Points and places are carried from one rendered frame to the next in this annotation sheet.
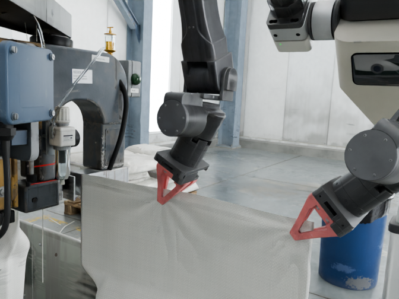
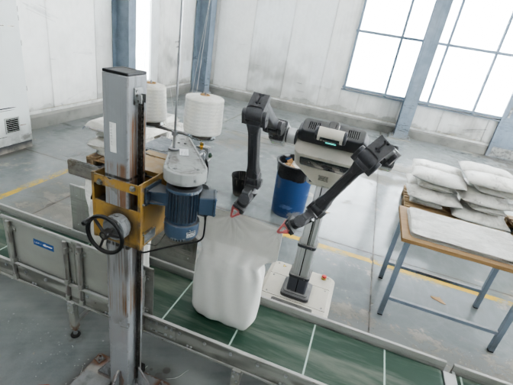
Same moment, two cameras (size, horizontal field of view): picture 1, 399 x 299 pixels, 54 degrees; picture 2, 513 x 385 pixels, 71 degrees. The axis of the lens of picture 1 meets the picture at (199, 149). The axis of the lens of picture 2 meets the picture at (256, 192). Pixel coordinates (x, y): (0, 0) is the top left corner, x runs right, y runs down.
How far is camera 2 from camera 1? 1.24 m
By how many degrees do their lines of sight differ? 24
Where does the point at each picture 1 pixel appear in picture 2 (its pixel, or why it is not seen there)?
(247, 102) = (217, 53)
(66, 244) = not seen: hidden behind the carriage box
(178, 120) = (246, 200)
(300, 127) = (260, 81)
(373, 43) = (308, 155)
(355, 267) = (292, 207)
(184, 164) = (243, 207)
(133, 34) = not seen: outside the picture
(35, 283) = not seen: hidden behind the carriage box
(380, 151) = (301, 221)
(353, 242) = (292, 193)
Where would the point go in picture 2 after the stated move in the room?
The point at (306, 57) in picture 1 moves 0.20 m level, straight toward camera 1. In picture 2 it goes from (269, 19) to (269, 19)
